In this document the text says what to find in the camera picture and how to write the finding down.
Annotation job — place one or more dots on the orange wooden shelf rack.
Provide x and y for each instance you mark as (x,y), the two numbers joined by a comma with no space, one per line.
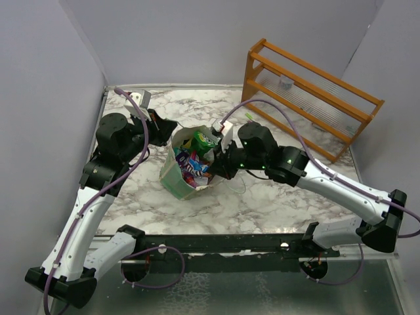
(329,112)

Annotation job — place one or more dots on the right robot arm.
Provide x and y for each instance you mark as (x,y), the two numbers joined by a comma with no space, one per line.
(377,215)

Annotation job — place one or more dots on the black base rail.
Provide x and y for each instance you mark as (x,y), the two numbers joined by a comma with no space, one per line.
(222,253)

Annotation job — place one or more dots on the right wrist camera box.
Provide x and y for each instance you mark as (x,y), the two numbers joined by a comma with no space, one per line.
(224,131)

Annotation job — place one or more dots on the purple snack packet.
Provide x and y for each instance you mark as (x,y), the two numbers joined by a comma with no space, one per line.
(192,164)

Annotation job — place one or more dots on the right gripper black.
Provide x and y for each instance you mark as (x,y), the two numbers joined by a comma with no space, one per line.
(220,165)

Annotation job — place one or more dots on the green snack packet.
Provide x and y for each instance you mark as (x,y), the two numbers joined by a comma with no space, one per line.
(199,143)

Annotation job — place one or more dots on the green printed paper bag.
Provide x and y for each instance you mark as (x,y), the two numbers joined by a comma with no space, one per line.
(178,182)

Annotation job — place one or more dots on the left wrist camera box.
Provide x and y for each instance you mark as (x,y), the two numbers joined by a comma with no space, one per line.
(142,100)

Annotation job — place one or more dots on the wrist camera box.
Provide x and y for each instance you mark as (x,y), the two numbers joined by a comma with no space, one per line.
(142,100)
(224,131)

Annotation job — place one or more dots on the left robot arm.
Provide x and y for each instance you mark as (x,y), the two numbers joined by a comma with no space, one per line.
(70,274)

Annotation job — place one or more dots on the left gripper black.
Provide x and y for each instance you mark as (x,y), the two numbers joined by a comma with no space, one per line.
(163,128)

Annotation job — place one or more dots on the small item on shelf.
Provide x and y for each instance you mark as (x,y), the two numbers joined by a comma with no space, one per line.
(286,83)

